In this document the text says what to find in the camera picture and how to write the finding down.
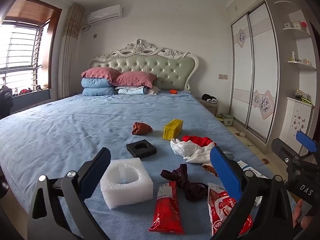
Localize red snack packet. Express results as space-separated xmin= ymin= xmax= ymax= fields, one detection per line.
xmin=149 ymin=181 xmax=185 ymax=235
xmin=207 ymin=182 xmax=253 ymax=237

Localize white plastic bag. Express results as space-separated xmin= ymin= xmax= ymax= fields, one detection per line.
xmin=170 ymin=138 xmax=218 ymax=164

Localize pink pillow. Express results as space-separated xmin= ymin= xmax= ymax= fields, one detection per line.
xmin=112 ymin=71 xmax=158 ymax=89
xmin=81 ymin=67 xmax=122 ymax=83

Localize black foam block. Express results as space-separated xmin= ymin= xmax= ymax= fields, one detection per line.
xmin=126 ymin=139 xmax=157 ymax=159

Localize blue pillow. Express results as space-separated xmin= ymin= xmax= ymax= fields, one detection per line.
xmin=82 ymin=87 xmax=116 ymax=97
xmin=81 ymin=77 xmax=115 ymax=89

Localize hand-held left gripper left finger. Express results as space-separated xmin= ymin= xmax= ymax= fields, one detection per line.
xmin=28 ymin=147 xmax=112 ymax=240

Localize yellow cardboard box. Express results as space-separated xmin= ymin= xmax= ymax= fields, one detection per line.
xmin=163 ymin=119 xmax=184 ymax=140

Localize windowsill clutter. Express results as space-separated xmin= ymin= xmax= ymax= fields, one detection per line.
xmin=12 ymin=85 xmax=48 ymax=97

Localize clutter on white cabinet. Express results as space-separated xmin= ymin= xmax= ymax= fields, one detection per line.
xmin=294 ymin=89 xmax=313 ymax=104

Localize patterned floor mat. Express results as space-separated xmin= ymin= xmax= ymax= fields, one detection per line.
xmin=225 ymin=125 xmax=274 ymax=172

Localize dark clothes pile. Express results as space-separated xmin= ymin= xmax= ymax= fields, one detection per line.
xmin=0 ymin=85 xmax=14 ymax=119

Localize grey nightstand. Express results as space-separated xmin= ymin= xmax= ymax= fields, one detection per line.
xmin=196 ymin=97 xmax=219 ymax=117

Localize white cabinet with stickers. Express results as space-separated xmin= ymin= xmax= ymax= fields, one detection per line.
xmin=279 ymin=97 xmax=314 ymax=153

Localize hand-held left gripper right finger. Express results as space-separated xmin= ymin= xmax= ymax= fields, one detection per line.
xmin=209 ymin=145 xmax=294 ymax=240

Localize window with wooden frame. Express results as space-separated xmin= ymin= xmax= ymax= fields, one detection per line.
xmin=0 ymin=0 xmax=62 ymax=92

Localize dark maroon cloth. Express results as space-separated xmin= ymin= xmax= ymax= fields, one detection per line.
xmin=160 ymin=164 xmax=209 ymax=202

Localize white paper packet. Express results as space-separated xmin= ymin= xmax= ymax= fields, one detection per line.
xmin=236 ymin=160 xmax=268 ymax=179

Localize white air conditioner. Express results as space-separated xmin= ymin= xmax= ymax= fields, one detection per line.
xmin=87 ymin=4 xmax=124 ymax=26

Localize folded light blue quilt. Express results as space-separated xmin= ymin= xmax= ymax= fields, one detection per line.
xmin=114 ymin=85 xmax=154 ymax=95

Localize person's right hand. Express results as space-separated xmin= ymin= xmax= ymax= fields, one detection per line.
xmin=292 ymin=200 xmax=320 ymax=230

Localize brown patterned cloth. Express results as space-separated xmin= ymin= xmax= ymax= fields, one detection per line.
xmin=202 ymin=163 xmax=218 ymax=178

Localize red cloth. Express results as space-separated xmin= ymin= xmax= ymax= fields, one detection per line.
xmin=182 ymin=135 xmax=213 ymax=147

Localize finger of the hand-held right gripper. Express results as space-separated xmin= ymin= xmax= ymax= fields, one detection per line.
xmin=295 ymin=130 xmax=320 ymax=155
xmin=271 ymin=138 xmax=304 ymax=167

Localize beige curtain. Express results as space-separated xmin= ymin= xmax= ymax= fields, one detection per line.
xmin=59 ymin=4 xmax=84 ymax=99

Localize white foam block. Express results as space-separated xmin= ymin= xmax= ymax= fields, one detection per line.
xmin=100 ymin=158 xmax=154 ymax=210

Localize green and white storage box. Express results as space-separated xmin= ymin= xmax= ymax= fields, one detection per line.
xmin=217 ymin=113 xmax=234 ymax=127

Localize curved white wall shelf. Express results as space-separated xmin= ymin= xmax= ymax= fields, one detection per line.
xmin=283 ymin=27 xmax=311 ymax=39
xmin=288 ymin=60 xmax=317 ymax=71

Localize white sliding door wardrobe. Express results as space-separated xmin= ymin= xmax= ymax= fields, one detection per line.
xmin=225 ymin=0 xmax=281 ymax=145

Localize bed with tufted green headboard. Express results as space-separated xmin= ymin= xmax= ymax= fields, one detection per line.
xmin=0 ymin=39 xmax=275 ymax=240

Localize black and white clothes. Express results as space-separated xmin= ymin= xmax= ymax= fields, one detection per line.
xmin=201 ymin=94 xmax=218 ymax=104

